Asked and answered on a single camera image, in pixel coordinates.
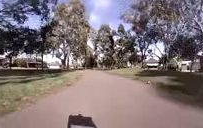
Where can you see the row of trees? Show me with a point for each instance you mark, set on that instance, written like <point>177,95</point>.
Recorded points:
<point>105,40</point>

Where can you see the low brown building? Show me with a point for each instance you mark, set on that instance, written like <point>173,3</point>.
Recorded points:
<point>30,62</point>

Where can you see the grass strip with bare patches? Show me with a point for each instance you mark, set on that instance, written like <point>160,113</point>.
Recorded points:
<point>19,90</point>

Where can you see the robot's own part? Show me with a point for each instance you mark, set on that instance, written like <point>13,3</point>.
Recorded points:
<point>81,121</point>

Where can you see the shaded grass verge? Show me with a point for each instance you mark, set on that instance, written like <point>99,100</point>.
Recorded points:
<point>175,83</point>

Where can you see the brown asphalt path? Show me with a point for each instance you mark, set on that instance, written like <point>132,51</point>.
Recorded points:
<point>105,96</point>

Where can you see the pale building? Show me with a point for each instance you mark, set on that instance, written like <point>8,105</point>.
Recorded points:
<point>185,65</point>

